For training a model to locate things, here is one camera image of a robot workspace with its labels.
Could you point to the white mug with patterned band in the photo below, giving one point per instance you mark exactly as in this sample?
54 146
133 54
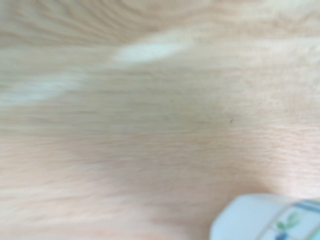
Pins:
270 220

